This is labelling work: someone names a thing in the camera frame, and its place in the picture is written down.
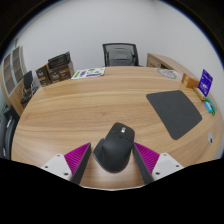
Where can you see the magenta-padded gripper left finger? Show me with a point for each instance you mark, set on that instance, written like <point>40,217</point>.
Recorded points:
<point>58,165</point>

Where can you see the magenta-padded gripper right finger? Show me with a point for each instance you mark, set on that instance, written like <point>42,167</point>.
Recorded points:
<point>165,165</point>

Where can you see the black computer mouse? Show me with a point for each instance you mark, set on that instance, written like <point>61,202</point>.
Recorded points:
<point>114,150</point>

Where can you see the dark grey mouse pad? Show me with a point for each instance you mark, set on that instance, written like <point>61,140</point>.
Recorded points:
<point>175,111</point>

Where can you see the black high-back office chair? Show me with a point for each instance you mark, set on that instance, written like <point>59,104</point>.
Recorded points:
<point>7,133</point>

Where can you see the small blue box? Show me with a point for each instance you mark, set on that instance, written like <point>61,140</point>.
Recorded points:
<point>208,106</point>

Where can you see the green box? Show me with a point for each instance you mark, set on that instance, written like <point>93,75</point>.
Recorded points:
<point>213,108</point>

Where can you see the small tan box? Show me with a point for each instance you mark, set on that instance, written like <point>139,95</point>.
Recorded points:
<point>200,94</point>

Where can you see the small black chair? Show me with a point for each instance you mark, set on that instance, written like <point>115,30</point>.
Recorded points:
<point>27,83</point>

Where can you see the orange cardboard box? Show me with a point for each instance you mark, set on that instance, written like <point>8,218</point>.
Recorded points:
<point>190,81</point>

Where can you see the small brown cardboard box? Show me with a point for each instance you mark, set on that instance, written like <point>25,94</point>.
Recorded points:
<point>43,76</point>

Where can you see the large brown cardboard box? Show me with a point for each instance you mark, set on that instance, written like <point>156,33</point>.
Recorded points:
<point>61,75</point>

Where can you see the purple standing sign card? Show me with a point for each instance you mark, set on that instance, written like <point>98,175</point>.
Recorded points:
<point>205,83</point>

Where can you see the round grey disc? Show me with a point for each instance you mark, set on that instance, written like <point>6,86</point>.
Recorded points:
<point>166,73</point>

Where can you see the white printed paper sheet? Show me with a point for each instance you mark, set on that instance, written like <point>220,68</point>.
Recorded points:
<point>88,73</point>

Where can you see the wooden shelf unit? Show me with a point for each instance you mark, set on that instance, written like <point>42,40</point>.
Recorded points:
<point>11,73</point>

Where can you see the wooden side desk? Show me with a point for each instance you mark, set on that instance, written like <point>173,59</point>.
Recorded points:
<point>166,61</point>

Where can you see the black open box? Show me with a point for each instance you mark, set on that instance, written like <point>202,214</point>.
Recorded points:
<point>59,60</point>

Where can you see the black mesh office chair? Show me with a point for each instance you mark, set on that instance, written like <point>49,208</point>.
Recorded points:
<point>120,55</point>

